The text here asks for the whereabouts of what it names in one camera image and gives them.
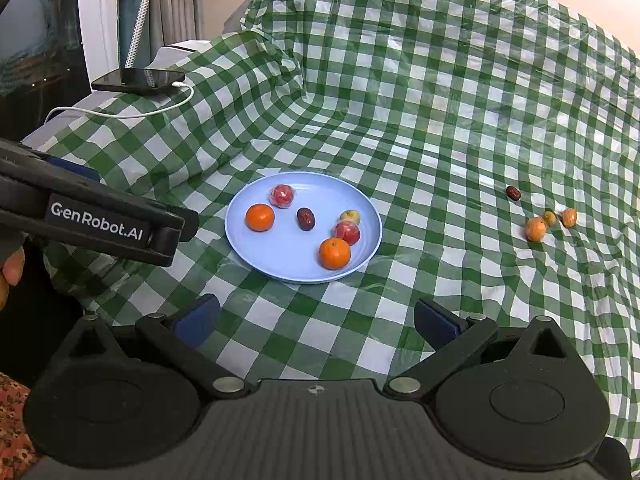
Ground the black smartphone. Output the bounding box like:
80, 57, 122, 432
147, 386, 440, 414
91, 67, 186, 95

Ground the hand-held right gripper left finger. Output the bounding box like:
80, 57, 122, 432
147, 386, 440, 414
60, 293, 252, 402

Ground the black white braided cable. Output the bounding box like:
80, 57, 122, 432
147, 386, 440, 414
123, 0, 157, 69

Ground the person's left hand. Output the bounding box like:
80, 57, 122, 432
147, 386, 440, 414
0, 247, 26, 312

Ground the red plastic fruit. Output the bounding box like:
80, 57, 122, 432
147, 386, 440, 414
269, 184, 296, 209
333, 221, 362, 246

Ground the orange floral patterned cloth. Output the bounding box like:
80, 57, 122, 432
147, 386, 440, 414
0, 374, 39, 469

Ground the white charging cable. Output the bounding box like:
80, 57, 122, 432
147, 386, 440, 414
45, 80, 196, 126

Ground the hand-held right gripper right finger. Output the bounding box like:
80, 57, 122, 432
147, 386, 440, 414
384, 297, 582, 402

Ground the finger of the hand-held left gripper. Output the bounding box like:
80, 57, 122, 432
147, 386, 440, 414
45, 156, 102, 183
149, 203, 200, 267

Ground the green white checked tablecloth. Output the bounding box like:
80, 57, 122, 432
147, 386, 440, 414
42, 0, 640, 453

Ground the light blue plate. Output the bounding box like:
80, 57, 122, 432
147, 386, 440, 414
224, 171, 383, 285

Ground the grey curtain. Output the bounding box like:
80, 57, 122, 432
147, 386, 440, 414
150, 0, 207, 49

